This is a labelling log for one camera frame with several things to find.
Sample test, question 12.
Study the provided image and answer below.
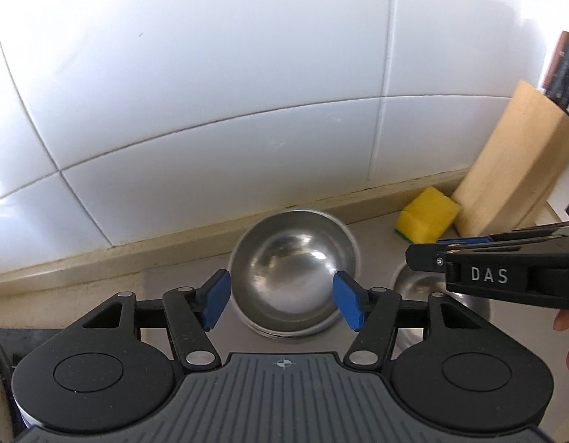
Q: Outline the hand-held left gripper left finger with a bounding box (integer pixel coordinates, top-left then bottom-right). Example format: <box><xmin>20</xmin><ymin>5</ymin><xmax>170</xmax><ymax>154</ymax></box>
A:
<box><xmin>81</xmin><ymin>270</ymin><xmax>232</xmax><ymax>371</ymax></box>

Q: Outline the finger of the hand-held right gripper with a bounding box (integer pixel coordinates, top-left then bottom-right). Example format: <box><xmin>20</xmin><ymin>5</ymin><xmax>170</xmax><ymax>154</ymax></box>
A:
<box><xmin>405</xmin><ymin>233</ymin><xmax>569</xmax><ymax>272</ymax></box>
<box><xmin>436</xmin><ymin>220</ymin><xmax>569</xmax><ymax>246</ymax></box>

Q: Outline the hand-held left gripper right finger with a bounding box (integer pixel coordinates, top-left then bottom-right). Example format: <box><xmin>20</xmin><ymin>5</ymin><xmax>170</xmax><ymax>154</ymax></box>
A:
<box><xmin>333</xmin><ymin>271</ymin><xmax>486</xmax><ymax>372</ymax></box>

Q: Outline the steel bowl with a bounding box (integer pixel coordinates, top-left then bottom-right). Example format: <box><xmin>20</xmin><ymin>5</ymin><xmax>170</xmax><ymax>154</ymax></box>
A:
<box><xmin>390</xmin><ymin>261</ymin><xmax>493</xmax><ymax>356</ymax></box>
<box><xmin>228</xmin><ymin>209</ymin><xmax>360</xmax><ymax>339</ymax></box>

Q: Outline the yellow sponge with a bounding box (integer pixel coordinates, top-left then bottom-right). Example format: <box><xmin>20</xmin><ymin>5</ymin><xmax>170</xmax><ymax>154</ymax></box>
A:
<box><xmin>395</xmin><ymin>186</ymin><xmax>461</xmax><ymax>244</ymax></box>

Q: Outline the wooden knife block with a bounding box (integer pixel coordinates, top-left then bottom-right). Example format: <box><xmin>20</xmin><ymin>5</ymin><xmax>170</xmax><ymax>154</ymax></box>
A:
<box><xmin>452</xmin><ymin>80</ymin><xmax>569</xmax><ymax>237</ymax></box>

